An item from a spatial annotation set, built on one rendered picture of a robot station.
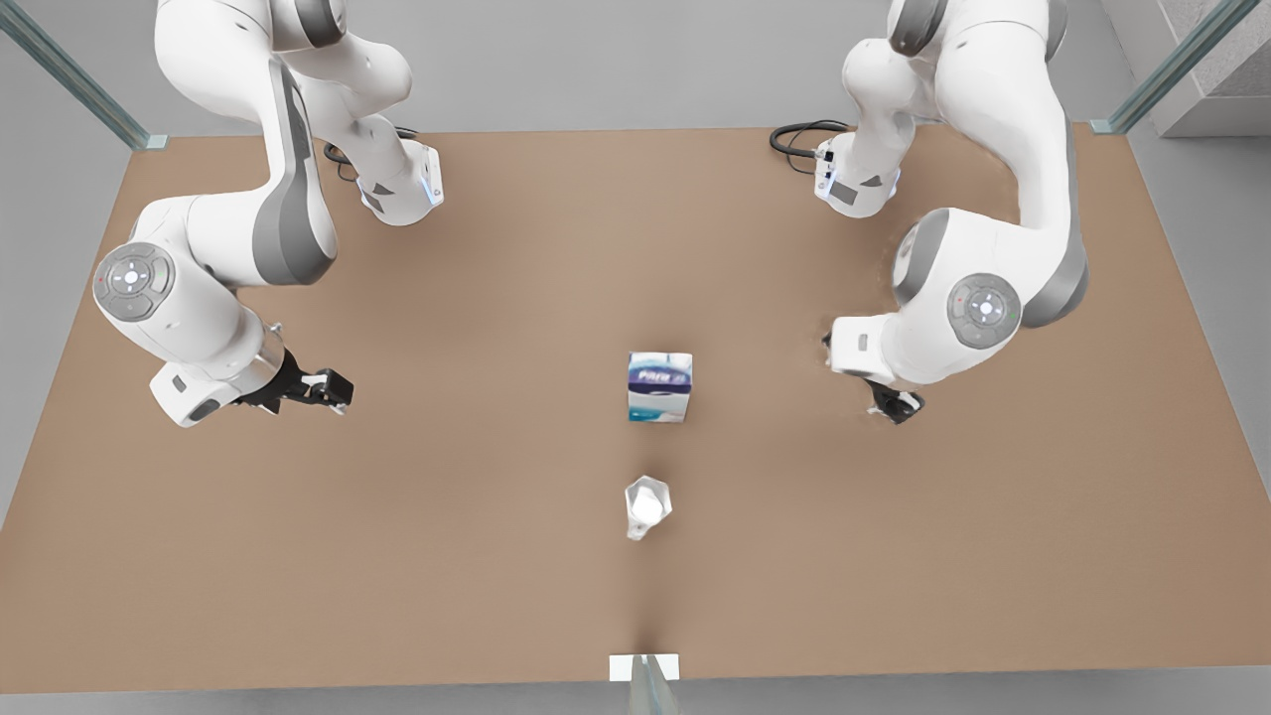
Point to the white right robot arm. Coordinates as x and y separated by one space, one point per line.
288 214

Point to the clear glass cup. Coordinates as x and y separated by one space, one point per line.
646 504

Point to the blue and white carton box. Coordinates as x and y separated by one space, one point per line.
659 387

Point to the silver frame post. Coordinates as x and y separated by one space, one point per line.
1167 70
79 79
645 685

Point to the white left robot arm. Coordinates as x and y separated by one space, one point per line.
1033 199

